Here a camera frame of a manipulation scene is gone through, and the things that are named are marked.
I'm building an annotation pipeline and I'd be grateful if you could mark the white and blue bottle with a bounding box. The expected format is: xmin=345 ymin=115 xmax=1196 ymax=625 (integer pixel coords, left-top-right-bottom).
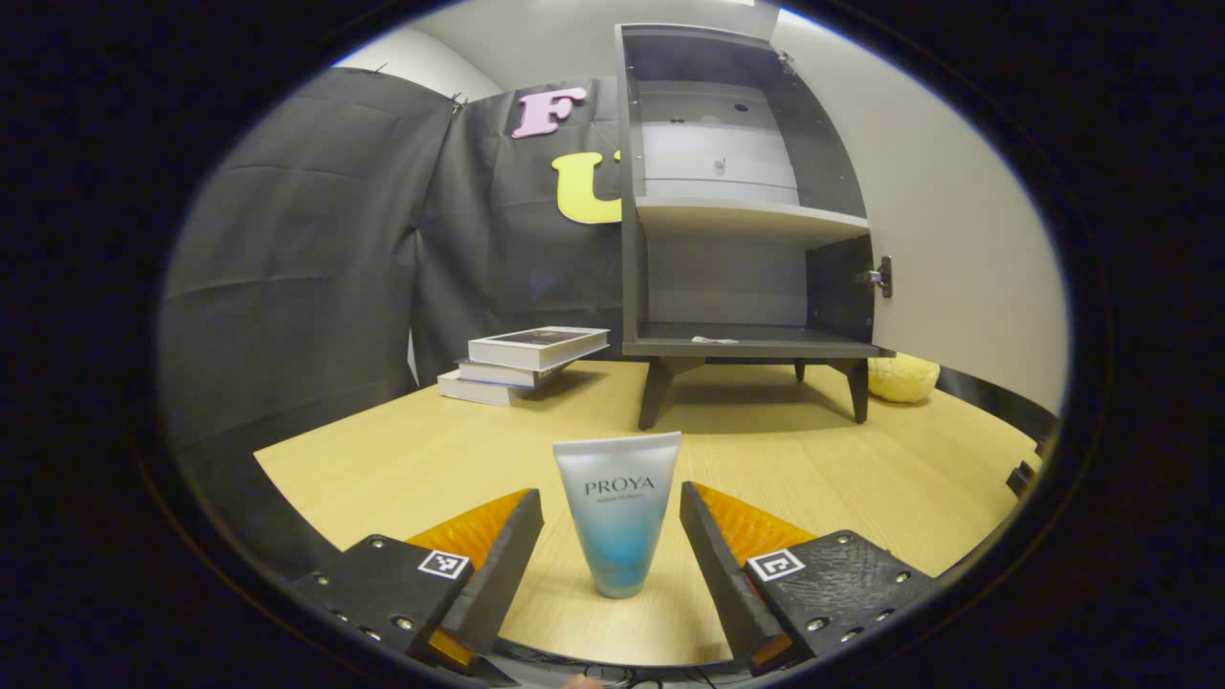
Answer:
xmin=552 ymin=431 xmax=683 ymax=601

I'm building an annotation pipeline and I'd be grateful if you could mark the dark grey cabinet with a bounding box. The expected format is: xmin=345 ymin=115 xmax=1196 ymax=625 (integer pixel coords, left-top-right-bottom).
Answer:
xmin=614 ymin=22 xmax=896 ymax=432

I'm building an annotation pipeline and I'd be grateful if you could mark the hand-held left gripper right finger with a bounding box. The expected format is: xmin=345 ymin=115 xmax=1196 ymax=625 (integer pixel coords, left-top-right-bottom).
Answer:
xmin=679 ymin=481 xmax=939 ymax=678

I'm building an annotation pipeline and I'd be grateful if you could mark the black backdrop cloth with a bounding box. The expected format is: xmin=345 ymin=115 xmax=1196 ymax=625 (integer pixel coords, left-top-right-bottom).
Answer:
xmin=158 ymin=67 xmax=1063 ymax=585

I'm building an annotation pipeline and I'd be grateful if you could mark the yellow plush toy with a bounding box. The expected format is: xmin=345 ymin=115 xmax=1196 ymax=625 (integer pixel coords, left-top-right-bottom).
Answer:
xmin=867 ymin=353 xmax=942 ymax=406

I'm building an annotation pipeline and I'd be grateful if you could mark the light grey cabinet door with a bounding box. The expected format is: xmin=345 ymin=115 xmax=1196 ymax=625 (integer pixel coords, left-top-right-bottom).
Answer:
xmin=770 ymin=8 xmax=1071 ymax=417

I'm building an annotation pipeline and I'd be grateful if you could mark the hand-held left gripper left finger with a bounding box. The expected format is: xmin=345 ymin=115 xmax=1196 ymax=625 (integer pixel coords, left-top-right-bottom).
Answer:
xmin=287 ymin=488 xmax=545 ymax=676

